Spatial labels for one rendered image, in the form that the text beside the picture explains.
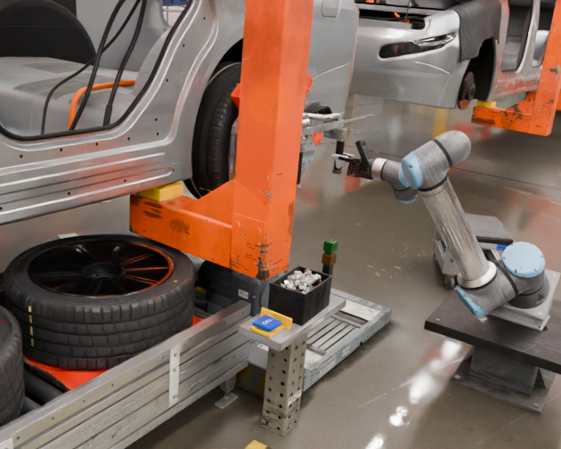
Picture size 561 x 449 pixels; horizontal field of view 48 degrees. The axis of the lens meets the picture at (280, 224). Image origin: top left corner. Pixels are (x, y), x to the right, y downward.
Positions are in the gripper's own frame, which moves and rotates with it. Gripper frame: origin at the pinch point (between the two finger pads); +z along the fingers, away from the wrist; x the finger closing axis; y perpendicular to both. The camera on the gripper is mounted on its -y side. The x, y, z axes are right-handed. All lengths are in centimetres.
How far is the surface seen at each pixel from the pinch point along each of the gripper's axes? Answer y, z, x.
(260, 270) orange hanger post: 27, -17, -77
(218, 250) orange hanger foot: 25, 2, -76
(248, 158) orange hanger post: -12, -8, -76
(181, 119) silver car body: -16, 33, -64
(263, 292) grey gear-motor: 48, -4, -54
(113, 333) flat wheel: 42, 7, -122
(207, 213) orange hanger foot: 14, 11, -74
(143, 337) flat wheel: 45, 2, -113
